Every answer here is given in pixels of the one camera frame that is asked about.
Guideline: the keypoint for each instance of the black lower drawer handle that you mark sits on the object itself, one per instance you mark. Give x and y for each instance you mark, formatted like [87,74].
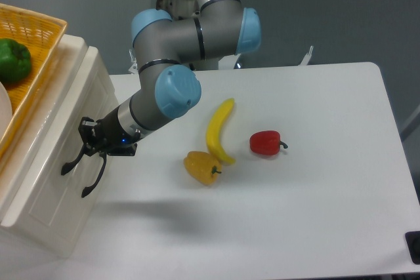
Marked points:
[89,189]

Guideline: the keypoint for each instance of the black top drawer handle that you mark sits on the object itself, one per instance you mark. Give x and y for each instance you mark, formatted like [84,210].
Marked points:
[69,166]

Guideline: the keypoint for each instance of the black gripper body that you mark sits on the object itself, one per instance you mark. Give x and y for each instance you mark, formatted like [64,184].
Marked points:
[112,139]

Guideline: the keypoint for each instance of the white top drawer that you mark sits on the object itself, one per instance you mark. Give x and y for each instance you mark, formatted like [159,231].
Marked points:
[54,201]

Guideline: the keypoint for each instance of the white plate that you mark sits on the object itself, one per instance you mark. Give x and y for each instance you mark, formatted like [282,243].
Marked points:
[5,110]

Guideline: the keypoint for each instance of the red bell pepper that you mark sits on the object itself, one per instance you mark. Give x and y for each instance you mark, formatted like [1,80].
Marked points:
[267,142]

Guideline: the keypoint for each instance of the yellow woven basket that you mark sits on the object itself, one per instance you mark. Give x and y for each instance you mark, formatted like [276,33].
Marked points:
[28,40]

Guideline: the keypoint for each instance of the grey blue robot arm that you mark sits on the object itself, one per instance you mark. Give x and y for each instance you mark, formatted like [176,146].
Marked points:
[165,45]

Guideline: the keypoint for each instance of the black device at table edge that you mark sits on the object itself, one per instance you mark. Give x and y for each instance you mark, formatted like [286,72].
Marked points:
[413,243]

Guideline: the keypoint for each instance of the yellow banana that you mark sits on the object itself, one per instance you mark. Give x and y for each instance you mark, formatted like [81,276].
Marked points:
[214,129]

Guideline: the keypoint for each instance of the white table clamp bracket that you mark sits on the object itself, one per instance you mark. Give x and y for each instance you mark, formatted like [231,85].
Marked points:
[307,57]

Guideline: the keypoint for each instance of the white drawer cabinet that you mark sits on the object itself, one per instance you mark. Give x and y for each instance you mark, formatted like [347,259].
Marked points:
[66,62]

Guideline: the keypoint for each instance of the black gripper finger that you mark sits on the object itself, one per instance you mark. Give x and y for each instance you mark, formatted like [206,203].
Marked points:
[87,131]

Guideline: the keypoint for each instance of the black drawer handle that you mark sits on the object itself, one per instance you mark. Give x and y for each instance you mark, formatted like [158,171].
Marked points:
[69,166]
[89,189]

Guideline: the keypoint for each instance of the green bell pepper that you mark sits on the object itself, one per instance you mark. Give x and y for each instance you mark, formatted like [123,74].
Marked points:
[16,62]

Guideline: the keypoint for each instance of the yellow bell pepper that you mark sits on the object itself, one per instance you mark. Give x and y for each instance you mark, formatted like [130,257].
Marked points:
[203,167]

